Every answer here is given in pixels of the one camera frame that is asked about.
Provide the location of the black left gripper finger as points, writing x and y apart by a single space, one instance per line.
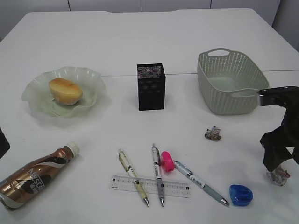
4 144

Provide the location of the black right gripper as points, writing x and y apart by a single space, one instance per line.
275 143

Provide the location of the pale green woven basket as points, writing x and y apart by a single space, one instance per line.
229 83

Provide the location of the blue pencil sharpener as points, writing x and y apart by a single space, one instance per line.
240 195

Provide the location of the blue grip pen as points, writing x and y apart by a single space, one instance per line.
200 183

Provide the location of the pale green wavy plate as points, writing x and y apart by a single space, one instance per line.
40 100

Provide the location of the cream barrel pen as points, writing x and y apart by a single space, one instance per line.
128 168

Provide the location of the grey barrel pen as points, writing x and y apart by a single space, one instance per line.
157 165

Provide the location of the black mesh pen holder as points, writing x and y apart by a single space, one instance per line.
151 86

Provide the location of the brown coffee bottle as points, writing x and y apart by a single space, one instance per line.
24 184

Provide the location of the clear plastic ruler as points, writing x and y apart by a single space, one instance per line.
126 183

